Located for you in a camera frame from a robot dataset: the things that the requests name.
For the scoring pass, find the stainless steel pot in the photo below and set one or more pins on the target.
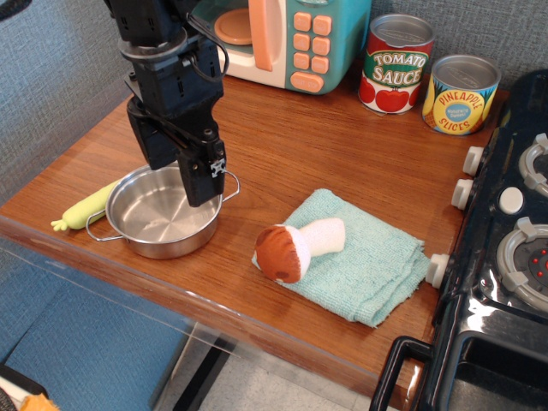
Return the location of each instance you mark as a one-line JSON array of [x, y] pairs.
[[149, 210]]

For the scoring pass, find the tomato sauce can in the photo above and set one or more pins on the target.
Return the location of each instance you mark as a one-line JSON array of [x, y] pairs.
[[398, 49]]

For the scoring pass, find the teal toy microwave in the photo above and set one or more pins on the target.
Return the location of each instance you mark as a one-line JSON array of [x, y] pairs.
[[304, 46]]

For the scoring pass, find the light teal folded cloth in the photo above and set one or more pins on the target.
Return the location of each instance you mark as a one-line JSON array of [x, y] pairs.
[[378, 269]]

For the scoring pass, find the pineapple slices can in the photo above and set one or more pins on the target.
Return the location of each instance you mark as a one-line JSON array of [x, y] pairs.
[[460, 92]]

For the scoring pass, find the plush brown mushroom toy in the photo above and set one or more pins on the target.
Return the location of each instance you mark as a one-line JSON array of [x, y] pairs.
[[284, 253]]

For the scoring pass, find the spoon with green handle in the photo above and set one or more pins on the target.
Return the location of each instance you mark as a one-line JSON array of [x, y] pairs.
[[90, 209]]

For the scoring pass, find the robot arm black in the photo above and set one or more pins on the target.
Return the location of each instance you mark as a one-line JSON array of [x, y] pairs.
[[152, 23]]

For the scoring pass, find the black toy stove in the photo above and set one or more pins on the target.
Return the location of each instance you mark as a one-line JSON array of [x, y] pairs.
[[489, 348]]

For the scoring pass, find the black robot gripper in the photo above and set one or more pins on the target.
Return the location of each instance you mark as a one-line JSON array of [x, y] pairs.
[[178, 83]]

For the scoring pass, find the orange plush object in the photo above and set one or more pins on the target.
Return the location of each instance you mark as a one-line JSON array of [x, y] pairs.
[[38, 403]]

